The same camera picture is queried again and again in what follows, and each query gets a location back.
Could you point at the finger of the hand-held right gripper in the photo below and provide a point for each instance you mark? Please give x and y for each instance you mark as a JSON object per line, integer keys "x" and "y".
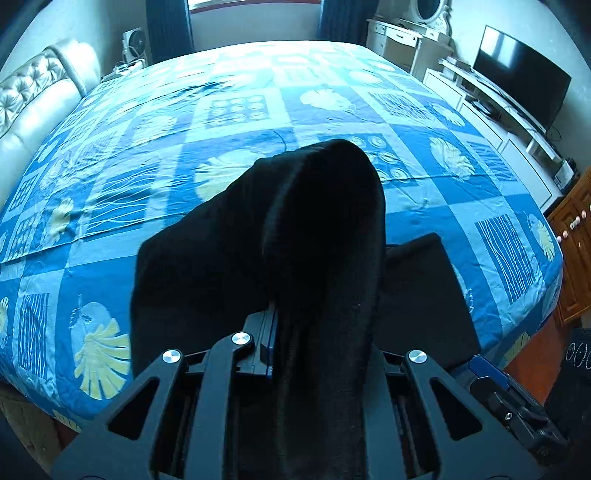
{"x": 482, "y": 368}

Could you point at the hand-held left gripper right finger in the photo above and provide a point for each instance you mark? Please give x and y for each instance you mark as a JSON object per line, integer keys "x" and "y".
{"x": 411, "y": 374}

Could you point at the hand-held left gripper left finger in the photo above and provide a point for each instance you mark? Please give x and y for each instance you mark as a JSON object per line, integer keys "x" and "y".
{"x": 270, "y": 341}

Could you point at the black pants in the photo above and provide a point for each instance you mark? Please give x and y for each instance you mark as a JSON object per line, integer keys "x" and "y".
{"x": 300, "y": 230}

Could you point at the dark patterned bag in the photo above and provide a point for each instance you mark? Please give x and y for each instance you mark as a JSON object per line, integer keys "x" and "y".
{"x": 575, "y": 369}

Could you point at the wooden cabinet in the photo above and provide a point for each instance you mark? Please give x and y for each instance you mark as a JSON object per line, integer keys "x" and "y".
{"x": 575, "y": 267}

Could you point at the blue patterned bedspread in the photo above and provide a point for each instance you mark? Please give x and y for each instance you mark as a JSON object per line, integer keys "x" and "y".
{"x": 138, "y": 184}

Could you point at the white television stand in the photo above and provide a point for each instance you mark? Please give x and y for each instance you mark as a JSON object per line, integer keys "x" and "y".
{"x": 521, "y": 161}

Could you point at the small silver device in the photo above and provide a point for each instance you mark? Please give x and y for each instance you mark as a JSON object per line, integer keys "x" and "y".
{"x": 565, "y": 174}

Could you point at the black flat television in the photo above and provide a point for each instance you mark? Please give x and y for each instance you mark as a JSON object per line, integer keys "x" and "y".
{"x": 521, "y": 76}

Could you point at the bedside table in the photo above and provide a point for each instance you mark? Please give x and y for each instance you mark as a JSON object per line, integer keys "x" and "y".
{"x": 122, "y": 73}

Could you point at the white dressing table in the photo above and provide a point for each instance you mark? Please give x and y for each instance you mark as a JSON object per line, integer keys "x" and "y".
{"x": 397, "y": 44}

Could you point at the blue curtain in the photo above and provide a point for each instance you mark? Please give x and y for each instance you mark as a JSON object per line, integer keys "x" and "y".
{"x": 168, "y": 32}
{"x": 346, "y": 21}

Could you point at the white box fan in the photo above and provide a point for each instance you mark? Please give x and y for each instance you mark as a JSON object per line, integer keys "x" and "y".
{"x": 135, "y": 45}

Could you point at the beige tufted headboard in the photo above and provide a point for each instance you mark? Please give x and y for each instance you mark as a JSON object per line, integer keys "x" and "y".
{"x": 37, "y": 101}

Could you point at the white oval mirror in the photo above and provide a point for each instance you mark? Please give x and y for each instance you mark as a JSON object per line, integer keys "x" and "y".
{"x": 429, "y": 11}

